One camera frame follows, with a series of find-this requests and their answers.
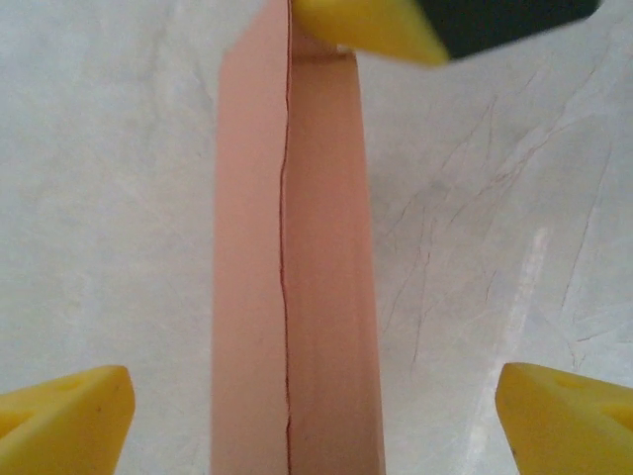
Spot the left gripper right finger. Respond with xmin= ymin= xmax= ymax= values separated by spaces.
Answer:
xmin=496 ymin=361 xmax=633 ymax=475

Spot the orange paper box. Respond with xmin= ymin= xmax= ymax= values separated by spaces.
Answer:
xmin=210 ymin=0 xmax=387 ymax=475

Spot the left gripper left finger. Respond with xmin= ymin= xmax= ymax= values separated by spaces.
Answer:
xmin=0 ymin=364 xmax=137 ymax=475

